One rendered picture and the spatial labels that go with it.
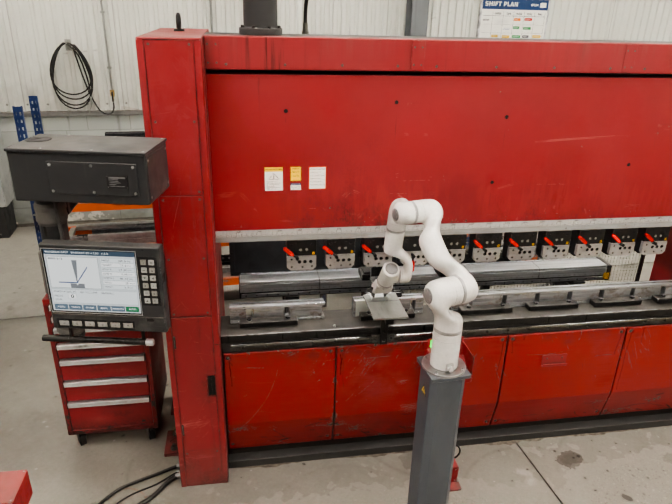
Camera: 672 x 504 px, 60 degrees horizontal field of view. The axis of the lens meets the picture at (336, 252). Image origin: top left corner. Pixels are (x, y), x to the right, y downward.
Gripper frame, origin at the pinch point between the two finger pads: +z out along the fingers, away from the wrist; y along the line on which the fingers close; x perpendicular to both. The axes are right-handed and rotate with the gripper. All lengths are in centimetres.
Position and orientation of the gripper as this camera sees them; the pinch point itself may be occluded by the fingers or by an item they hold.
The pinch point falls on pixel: (379, 293)
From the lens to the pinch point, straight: 310.1
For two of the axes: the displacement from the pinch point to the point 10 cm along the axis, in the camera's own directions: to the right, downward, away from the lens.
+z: -1.3, 4.5, 8.8
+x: 1.1, 8.9, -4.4
